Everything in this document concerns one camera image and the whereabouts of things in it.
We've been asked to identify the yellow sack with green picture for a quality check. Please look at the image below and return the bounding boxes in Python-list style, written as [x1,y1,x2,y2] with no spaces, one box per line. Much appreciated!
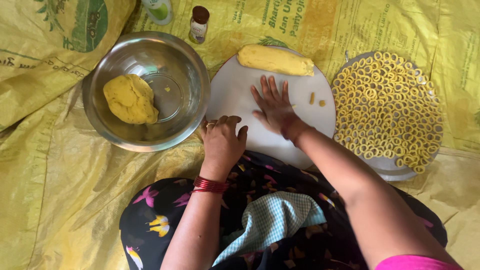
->
[0,0,137,133]

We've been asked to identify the steel mixing bowl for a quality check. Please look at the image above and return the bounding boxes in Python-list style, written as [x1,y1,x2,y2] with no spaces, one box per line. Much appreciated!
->
[82,31,211,153]

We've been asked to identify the small brown-capped glass bottle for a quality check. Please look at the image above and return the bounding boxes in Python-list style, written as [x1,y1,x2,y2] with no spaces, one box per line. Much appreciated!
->
[188,5,210,45]

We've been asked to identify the red bangles on left wrist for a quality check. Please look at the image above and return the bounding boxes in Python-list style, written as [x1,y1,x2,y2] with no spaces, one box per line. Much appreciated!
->
[191,175,230,194]

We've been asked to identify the yellow woven sack mat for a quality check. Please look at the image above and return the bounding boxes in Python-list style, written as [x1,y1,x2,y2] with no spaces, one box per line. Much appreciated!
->
[0,0,480,270]

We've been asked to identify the heap of yellow dough rings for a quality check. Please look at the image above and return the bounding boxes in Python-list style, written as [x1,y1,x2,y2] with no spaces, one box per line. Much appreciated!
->
[332,52,445,175]

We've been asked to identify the person's right hand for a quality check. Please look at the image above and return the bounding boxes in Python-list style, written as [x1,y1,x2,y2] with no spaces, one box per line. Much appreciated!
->
[250,75,298,136]

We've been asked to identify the round white rolling board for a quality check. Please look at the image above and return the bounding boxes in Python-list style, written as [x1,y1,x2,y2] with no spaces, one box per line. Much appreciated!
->
[205,46,337,170]

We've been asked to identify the white and green plastic bottle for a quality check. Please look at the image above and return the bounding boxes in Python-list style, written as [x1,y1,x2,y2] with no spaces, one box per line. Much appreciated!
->
[141,0,174,26]

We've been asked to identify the round steel plate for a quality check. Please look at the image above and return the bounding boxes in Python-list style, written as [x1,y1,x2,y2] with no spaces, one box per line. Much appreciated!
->
[332,51,445,182]

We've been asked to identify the checked green white cloth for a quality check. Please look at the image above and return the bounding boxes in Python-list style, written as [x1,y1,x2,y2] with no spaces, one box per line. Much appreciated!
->
[212,191,327,267]

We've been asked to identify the person's left hand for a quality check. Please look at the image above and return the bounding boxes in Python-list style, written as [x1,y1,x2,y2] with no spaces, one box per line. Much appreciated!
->
[200,115,249,179]

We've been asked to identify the yellow dough log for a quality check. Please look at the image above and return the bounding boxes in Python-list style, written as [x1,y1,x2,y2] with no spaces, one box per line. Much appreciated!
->
[237,44,315,77]

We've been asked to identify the black floral dress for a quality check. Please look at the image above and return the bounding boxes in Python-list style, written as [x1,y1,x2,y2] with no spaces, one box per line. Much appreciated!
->
[119,150,449,270]

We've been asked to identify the pink sleeve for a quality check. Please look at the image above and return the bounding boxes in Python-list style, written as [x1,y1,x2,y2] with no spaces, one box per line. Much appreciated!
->
[375,255,464,270]

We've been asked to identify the yellow dough ball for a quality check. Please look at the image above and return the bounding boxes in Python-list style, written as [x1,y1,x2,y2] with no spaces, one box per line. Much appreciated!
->
[103,74,159,125]

